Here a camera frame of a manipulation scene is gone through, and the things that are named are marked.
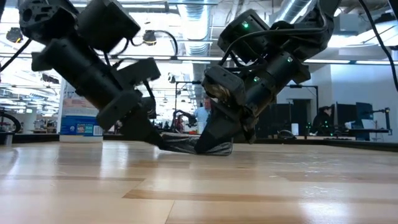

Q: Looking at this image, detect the person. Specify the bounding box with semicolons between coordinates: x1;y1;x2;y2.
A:
193;95;213;134
312;105;336;137

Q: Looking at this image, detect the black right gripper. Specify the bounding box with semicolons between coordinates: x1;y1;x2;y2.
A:
194;64;259;155

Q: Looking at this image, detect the black camera stand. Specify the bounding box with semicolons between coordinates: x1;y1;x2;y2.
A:
363;106;393;141

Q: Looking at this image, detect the black computer monitor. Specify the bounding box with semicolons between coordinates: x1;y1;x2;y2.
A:
336;103;358;133

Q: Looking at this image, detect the silver ventilation duct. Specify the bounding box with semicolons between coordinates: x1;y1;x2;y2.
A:
275;0;315;24
178;0;218;100

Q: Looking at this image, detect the black ceiling cable reel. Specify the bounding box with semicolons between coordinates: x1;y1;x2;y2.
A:
142;29;158;46
5;27;24;44

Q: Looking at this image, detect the white wipes canister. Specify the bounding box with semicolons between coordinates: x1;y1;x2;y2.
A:
58;79;104;144

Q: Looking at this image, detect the white ceiling light panel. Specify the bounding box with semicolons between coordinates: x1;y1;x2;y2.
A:
351;20;398;47

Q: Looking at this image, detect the long ceiling light strip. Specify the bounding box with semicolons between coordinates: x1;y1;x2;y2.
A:
0;52;398;65

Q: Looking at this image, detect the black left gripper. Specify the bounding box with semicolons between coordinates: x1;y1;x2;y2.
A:
95;89;167;149

